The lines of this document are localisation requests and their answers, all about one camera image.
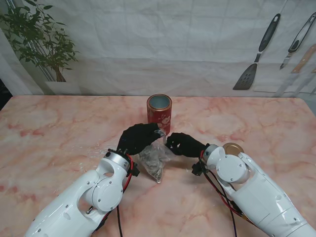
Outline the white printed backdrop cloth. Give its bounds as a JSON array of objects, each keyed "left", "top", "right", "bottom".
[{"left": 0, "top": 0, "right": 316, "bottom": 97}]

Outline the gold round canister lid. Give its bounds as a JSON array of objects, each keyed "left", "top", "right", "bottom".
[{"left": 222, "top": 142, "right": 245, "bottom": 156}]

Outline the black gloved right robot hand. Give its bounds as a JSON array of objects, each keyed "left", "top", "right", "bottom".
[{"left": 166, "top": 132, "right": 210, "bottom": 158}]

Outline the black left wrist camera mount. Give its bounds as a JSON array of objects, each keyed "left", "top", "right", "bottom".
[{"left": 127, "top": 162, "right": 140, "bottom": 177}]

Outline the red and black left arm cable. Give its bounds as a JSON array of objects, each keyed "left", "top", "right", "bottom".
[{"left": 95, "top": 154, "right": 135, "bottom": 237}]

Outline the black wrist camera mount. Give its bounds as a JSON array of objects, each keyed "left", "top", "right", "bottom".
[
  {"left": 127, "top": 162, "right": 140, "bottom": 177},
  {"left": 192, "top": 161, "right": 209, "bottom": 176}
]

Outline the red and black arm cable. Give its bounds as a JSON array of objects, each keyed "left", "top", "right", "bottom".
[
  {"left": 199, "top": 150, "right": 255, "bottom": 237},
  {"left": 95, "top": 154, "right": 135, "bottom": 237}
]

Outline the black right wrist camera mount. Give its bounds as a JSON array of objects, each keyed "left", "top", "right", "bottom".
[{"left": 192, "top": 161, "right": 209, "bottom": 176}]

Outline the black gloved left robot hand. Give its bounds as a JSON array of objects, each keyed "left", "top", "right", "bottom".
[{"left": 117, "top": 122, "right": 166, "bottom": 157}]

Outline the red floral tea canister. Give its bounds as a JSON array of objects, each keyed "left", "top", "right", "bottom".
[{"left": 147, "top": 93, "right": 172, "bottom": 135}]

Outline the red and black right arm cable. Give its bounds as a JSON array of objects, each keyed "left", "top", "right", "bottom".
[{"left": 199, "top": 150, "right": 255, "bottom": 237}]

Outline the clear plastic bag of tea bags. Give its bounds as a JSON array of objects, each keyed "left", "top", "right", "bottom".
[{"left": 138, "top": 128, "right": 177, "bottom": 185}]

